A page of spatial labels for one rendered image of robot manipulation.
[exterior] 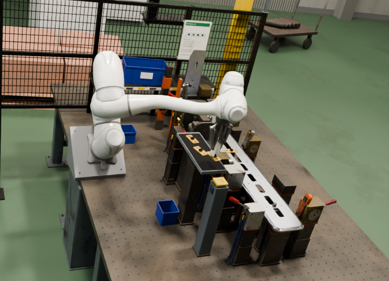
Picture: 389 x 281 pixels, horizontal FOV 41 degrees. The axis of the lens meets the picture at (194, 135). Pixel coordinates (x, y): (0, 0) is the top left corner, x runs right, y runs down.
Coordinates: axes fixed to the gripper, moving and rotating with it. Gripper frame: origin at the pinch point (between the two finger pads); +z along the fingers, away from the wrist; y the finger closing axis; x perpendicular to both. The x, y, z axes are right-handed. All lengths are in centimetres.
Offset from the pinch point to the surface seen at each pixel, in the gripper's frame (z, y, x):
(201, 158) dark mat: 9.8, -1.4, 7.4
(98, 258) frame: 78, -44, 20
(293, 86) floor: 125, 347, 279
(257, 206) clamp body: 19.7, 14.2, -25.5
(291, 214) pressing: 26, 35, -31
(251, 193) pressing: 25.3, 23.8, -10.0
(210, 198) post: 19.0, -6.3, -13.3
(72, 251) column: 109, -42, 61
